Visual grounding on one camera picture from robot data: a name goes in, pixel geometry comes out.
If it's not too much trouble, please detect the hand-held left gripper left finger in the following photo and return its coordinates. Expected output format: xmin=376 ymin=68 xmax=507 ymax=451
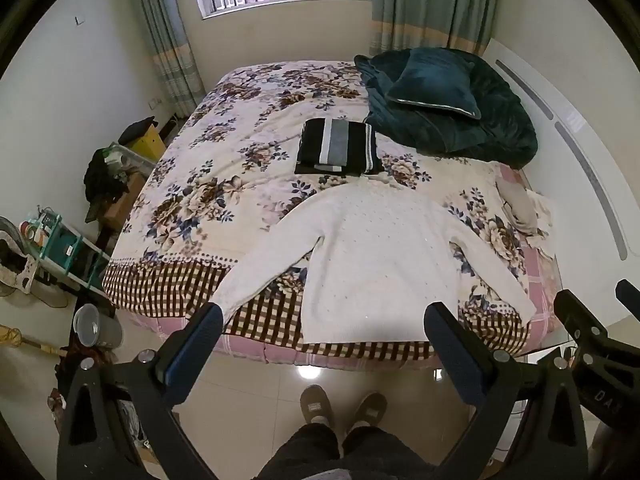
xmin=56 ymin=303 xmax=224 ymax=480

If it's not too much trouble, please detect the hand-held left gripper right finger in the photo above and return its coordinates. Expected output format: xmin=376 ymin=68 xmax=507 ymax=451
xmin=424 ymin=302 xmax=589 ymax=480

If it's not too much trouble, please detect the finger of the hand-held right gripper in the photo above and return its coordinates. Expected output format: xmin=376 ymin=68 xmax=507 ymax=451
xmin=554 ymin=289 xmax=609 ymax=347
xmin=615 ymin=279 xmax=640 ymax=319

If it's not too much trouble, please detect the white knit sweater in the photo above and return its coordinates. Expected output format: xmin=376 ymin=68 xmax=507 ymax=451
xmin=210 ymin=182 xmax=537 ymax=346

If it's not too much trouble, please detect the person's right slipper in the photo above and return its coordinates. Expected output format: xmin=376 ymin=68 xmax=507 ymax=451
xmin=352 ymin=392 xmax=389 ymax=432

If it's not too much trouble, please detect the person's slipper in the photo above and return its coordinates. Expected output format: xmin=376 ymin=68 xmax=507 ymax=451
xmin=352 ymin=392 xmax=389 ymax=432
xmin=299 ymin=384 xmax=334 ymax=429

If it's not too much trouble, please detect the grey plastic cup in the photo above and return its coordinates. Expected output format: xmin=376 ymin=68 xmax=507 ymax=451
xmin=73 ymin=303 xmax=124 ymax=350

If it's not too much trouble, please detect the person's right leg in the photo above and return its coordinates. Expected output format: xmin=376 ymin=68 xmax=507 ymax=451
xmin=339 ymin=426 xmax=437 ymax=480

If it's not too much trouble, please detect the person's leg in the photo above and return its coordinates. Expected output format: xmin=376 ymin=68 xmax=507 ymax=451
xmin=339 ymin=426 xmax=437 ymax=480
xmin=257 ymin=422 xmax=342 ymax=480

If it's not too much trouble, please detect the beige cloth on bed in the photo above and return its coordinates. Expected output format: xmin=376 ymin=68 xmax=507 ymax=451
xmin=496 ymin=176 xmax=556 ymax=247

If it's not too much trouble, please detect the person's left slipper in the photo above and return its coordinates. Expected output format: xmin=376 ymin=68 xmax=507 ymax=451
xmin=299 ymin=384 xmax=334 ymax=429

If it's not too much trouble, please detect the person's left leg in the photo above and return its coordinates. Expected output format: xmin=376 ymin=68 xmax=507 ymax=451
xmin=257 ymin=422 xmax=342 ymax=480

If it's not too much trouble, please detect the teal storage rack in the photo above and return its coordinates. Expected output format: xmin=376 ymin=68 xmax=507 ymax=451
xmin=20 ymin=205 xmax=112 ymax=291

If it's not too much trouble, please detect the white bed headboard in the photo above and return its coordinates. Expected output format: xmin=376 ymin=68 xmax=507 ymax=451
xmin=482 ymin=37 xmax=632 ymax=341

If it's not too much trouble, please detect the floral bedspread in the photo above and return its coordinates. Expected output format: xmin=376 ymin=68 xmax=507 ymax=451
xmin=101 ymin=61 xmax=562 ymax=367

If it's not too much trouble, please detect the black cloth pile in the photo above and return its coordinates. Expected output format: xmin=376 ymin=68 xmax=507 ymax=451
xmin=83 ymin=147 xmax=128 ymax=223

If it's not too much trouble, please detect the clear plastic storage bin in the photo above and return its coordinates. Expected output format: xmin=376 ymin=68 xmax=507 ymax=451
xmin=102 ymin=141 xmax=157 ymax=178

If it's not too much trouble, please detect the yellow box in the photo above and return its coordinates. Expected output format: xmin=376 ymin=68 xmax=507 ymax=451
xmin=127 ymin=125 xmax=167 ymax=162

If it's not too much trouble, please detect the dark teal blanket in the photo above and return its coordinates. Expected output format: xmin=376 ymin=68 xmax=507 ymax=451
xmin=354 ymin=47 xmax=539 ymax=170

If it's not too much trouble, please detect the folded black striped sweater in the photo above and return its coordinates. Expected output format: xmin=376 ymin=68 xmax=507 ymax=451
xmin=294 ymin=118 xmax=385 ymax=178

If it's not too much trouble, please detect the dark teal pillow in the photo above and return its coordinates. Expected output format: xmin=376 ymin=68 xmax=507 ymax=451
xmin=386 ymin=48 xmax=482 ymax=121

